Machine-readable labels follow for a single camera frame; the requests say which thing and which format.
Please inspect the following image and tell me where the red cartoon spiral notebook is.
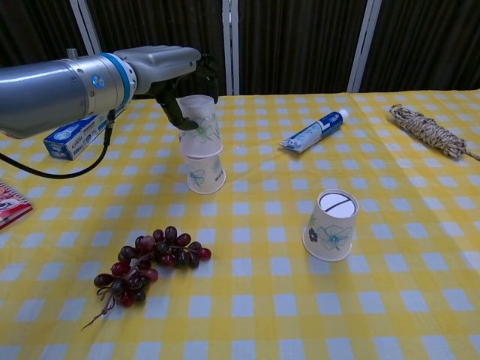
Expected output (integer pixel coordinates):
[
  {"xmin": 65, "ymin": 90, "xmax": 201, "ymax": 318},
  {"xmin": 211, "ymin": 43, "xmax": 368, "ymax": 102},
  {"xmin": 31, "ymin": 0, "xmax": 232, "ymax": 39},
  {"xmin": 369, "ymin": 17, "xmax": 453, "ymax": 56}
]
[{"xmin": 0, "ymin": 180, "xmax": 34, "ymax": 232}]

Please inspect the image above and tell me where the paper cup blue flower print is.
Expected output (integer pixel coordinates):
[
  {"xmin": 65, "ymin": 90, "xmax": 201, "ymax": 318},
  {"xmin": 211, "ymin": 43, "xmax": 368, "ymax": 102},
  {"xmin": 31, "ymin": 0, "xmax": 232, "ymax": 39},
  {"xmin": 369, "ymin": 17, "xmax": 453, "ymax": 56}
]
[{"xmin": 186, "ymin": 152, "xmax": 227, "ymax": 195}]

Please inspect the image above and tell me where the paper cup black line bottom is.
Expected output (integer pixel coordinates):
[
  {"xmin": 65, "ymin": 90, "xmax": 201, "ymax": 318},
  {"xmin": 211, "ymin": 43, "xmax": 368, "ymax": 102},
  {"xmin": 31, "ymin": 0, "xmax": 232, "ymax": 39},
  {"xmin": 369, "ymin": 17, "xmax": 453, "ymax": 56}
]
[{"xmin": 302, "ymin": 189, "xmax": 359, "ymax": 263}]

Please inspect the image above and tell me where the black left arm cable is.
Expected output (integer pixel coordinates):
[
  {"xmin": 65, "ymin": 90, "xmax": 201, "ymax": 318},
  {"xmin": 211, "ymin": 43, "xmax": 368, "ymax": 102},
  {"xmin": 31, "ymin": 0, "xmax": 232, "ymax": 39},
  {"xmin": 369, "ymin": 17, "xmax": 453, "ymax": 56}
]
[{"xmin": 0, "ymin": 108, "xmax": 116, "ymax": 180}]

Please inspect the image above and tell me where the blue white toothpaste box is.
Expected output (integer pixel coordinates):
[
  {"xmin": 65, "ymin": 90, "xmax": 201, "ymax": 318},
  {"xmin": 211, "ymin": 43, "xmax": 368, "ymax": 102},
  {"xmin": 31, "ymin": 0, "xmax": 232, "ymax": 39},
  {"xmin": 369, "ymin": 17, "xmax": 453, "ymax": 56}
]
[{"xmin": 43, "ymin": 114, "xmax": 110, "ymax": 161}]

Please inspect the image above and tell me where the blue white toothpaste tube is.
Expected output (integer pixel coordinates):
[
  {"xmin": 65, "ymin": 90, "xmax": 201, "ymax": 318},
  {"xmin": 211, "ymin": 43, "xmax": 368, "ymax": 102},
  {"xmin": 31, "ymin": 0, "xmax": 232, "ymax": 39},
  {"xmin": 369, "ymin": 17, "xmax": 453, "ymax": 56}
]
[{"xmin": 277, "ymin": 108, "xmax": 350, "ymax": 153}]

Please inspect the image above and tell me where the paper cup green flower print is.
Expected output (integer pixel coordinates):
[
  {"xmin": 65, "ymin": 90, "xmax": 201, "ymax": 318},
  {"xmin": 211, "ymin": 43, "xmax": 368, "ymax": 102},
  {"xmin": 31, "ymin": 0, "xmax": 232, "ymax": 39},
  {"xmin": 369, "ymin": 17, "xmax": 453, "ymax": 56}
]
[{"xmin": 175, "ymin": 94, "xmax": 224, "ymax": 158}]

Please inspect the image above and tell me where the yellow white checked tablecloth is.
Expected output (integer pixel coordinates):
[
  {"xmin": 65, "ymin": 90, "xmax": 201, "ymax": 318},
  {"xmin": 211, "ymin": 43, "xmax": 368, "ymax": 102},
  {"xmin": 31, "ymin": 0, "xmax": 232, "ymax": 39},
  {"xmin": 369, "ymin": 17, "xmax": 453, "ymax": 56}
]
[{"xmin": 0, "ymin": 89, "xmax": 480, "ymax": 360}]

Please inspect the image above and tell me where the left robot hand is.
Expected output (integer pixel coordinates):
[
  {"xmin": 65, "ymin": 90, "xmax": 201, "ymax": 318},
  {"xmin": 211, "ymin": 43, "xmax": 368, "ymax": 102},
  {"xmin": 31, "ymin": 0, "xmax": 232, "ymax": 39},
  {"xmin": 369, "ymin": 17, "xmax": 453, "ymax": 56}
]
[{"xmin": 129, "ymin": 45, "xmax": 221, "ymax": 131}]

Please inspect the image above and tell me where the dark red grape bunch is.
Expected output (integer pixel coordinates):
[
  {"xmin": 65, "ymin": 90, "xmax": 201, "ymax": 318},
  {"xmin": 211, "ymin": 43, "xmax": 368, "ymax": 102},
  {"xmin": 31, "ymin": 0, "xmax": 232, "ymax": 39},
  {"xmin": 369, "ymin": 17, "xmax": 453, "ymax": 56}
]
[{"xmin": 81, "ymin": 226, "xmax": 212, "ymax": 332}]

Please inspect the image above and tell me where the grey partition frame post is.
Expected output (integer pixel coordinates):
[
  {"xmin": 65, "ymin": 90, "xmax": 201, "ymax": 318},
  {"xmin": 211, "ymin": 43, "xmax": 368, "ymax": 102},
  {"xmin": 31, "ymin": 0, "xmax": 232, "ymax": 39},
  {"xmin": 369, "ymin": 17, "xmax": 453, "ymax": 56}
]
[
  {"xmin": 346, "ymin": 0, "xmax": 383, "ymax": 93},
  {"xmin": 221, "ymin": 0, "xmax": 240, "ymax": 96},
  {"xmin": 69, "ymin": 0, "xmax": 103, "ymax": 56}
]

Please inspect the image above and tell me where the coiled beige rope bundle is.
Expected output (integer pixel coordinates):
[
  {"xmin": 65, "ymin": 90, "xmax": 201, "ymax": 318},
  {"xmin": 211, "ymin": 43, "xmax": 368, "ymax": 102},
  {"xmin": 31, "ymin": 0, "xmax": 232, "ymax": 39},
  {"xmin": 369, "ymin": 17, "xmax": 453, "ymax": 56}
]
[{"xmin": 388, "ymin": 103, "xmax": 480, "ymax": 163}]

